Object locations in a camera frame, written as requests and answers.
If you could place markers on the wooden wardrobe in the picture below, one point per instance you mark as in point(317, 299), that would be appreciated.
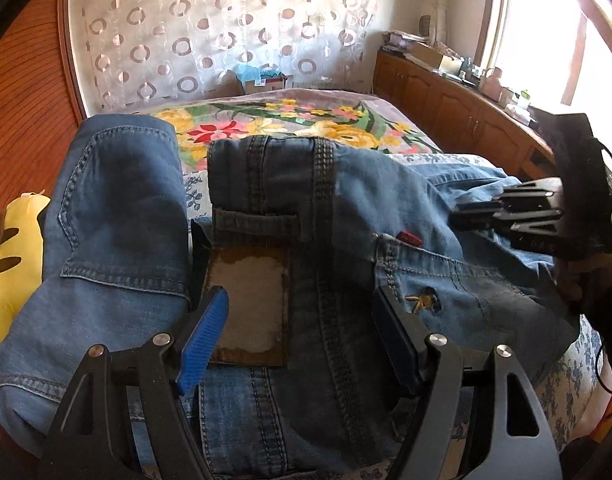
point(31, 110)

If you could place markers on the blue floral bed sheet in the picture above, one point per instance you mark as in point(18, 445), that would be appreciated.
point(575, 385)

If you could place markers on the window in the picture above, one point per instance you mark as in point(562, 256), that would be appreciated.
point(535, 35)

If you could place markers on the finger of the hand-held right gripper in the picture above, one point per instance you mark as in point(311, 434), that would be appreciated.
point(535, 240)
point(515, 202)

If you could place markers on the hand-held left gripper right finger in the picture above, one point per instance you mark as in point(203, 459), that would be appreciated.
point(398, 340)

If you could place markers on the circle pattern curtain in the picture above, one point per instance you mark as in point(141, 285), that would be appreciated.
point(186, 35)

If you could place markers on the wooden cabinet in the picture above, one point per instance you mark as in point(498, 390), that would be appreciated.
point(450, 105)

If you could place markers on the yellow plush toy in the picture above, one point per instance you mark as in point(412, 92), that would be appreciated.
point(16, 280)

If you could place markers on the floral blanket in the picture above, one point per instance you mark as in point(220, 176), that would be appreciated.
point(246, 125)

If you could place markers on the flat cardboard box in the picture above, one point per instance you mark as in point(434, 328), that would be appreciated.
point(435, 55)

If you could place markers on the stack of papers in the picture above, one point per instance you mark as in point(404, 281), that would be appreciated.
point(398, 40)

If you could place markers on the blue denim pants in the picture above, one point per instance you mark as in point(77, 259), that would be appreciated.
point(311, 260)

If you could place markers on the open cardboard box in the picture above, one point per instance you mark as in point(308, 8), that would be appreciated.
point(266, 85)

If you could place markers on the person's right hand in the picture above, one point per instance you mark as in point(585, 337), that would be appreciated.
point(573, 285)

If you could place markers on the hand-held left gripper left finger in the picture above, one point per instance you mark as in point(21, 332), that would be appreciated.
point(206, 340)

